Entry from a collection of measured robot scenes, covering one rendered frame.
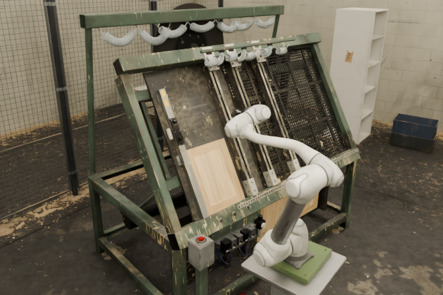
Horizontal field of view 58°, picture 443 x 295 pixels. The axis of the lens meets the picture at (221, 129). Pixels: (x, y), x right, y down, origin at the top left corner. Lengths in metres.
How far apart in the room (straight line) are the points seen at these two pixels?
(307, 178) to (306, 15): 6.47
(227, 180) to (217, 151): 0.22
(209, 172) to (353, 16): 4.08
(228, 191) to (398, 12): 5.38
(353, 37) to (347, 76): 0.60
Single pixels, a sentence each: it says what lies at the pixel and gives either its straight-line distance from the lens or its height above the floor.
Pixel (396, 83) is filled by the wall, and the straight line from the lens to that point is 7.77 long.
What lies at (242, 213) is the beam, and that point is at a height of 0.83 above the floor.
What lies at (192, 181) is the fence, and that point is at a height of 1.13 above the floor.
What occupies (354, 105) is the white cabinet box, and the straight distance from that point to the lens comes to 6.56.
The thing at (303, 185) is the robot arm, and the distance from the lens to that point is 1.97.
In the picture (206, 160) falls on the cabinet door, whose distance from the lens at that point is 2.93.
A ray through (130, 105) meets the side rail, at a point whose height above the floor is 1.66.
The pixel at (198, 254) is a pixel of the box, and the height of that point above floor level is 0.88.
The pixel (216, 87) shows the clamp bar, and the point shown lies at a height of 1.67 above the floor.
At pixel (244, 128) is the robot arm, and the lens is 2.29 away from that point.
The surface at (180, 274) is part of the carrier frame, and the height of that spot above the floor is 0.59.
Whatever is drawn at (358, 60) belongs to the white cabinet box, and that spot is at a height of 1.33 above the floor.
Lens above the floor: 2.44
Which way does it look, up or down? 20 degrees down
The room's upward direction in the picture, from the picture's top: 1 degrees clockwise
